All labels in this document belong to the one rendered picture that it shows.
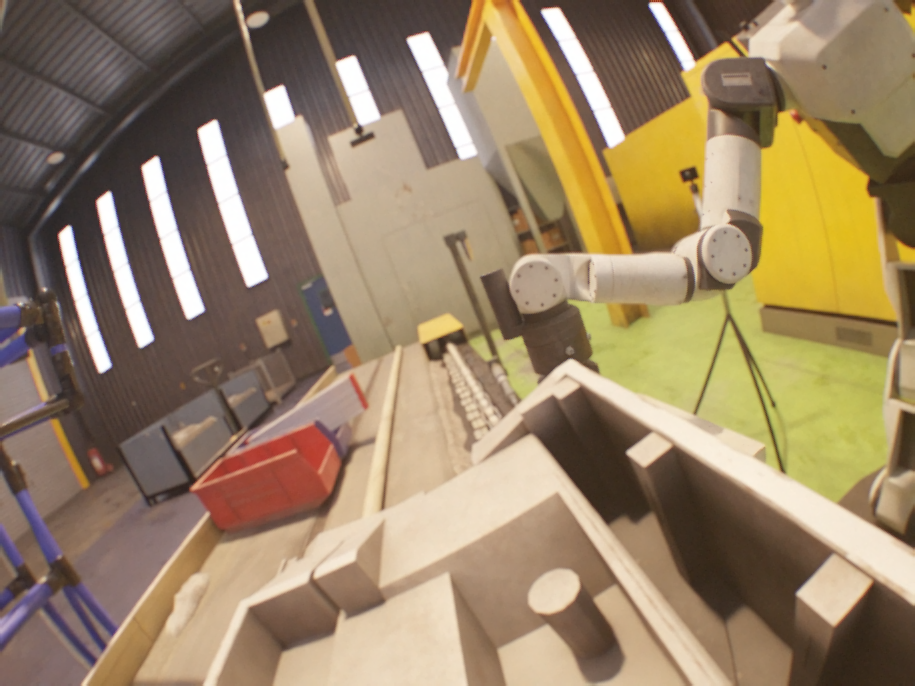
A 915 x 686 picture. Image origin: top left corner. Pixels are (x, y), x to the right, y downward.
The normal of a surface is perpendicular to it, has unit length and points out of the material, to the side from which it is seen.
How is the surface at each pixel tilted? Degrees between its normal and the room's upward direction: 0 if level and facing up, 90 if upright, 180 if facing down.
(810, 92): 115
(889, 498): 80
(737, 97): 67
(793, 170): 90
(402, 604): 10
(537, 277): 90
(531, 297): 90
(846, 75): 110
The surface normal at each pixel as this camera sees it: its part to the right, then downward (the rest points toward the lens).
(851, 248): -0.92, 0.38
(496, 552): -0.19, -0.33
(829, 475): -0.36, -0.91
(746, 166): -0.17, 0.08
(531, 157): 0.24, 0.48
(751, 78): -0.63, -0.03
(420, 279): 0.11, 0.15
